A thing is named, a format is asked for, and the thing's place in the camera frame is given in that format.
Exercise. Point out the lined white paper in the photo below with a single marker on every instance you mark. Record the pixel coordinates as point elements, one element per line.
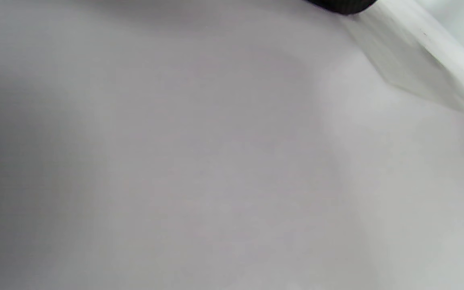
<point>409,60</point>

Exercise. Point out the person's left hand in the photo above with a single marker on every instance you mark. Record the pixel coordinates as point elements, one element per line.
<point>342,5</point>

